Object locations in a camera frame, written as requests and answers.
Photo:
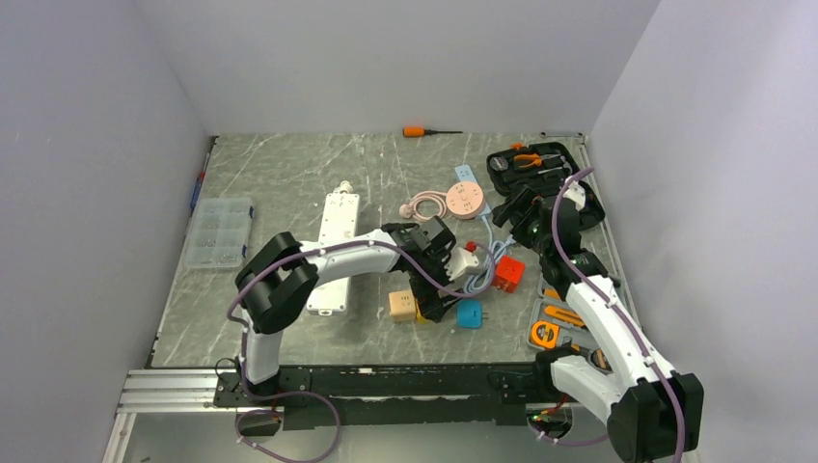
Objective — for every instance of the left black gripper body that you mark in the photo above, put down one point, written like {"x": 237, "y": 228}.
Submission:
{"x": 427, "y": 297}

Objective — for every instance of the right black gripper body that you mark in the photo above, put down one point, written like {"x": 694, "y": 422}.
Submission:
{"x": 527, "y": 230}

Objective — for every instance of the pink round plug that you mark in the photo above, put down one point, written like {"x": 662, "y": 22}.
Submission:
{"x": 465, "y": 200}

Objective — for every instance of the red cube adapter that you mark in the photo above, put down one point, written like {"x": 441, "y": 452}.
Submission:
{"x": 508, "y": 274}

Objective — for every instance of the wooden cube plug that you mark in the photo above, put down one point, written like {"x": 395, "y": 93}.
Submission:
{"x": 402, "y": 306}

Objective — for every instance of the blue power strip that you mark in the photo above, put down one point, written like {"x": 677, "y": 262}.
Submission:
{"x": 465, "y": 173}

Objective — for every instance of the small blue plug adapter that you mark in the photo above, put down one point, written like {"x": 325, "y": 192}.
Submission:
{"x": 470, "y": 314}

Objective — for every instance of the yellow plug adapter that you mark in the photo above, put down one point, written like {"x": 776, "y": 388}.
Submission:
{"x": 419, "y": 315}

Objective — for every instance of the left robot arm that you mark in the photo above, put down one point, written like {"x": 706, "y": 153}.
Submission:
{"x": 275, "y": 286}

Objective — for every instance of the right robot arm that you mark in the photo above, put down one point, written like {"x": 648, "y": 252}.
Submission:
{"x": 650, "y": 409}

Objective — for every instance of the black tool case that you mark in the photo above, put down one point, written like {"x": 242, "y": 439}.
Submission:
{"x": 543, "y": 166}

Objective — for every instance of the grey tool tray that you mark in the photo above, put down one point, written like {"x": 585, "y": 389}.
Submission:
{"x": 573, "y": 333}

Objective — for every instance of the orange tape measure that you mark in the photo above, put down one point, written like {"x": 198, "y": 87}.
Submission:
{"x": 544, "y": 334}

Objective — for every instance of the clear plastic screw box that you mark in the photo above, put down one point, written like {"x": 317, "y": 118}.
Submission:
{"x": 219, "y": 233}

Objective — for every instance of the blue red pen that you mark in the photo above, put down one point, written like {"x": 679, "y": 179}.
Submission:
{"x": 198, "y": 184}

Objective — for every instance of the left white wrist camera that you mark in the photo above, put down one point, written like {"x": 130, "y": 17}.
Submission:
{"x": 462, "y": 263}

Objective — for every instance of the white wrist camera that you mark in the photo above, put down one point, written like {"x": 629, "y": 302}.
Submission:
{"x": 462, "y": 263}
{"x": 576, "y": 194}

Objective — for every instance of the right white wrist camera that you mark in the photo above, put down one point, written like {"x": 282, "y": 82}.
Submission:
{"x": 576, "y": 194}

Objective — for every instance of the orange handled screwdriver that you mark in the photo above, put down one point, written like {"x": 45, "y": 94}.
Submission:
{"x": 419, "y": 132}

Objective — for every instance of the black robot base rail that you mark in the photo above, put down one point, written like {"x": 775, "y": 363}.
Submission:
{"x": 311, "y": 396}

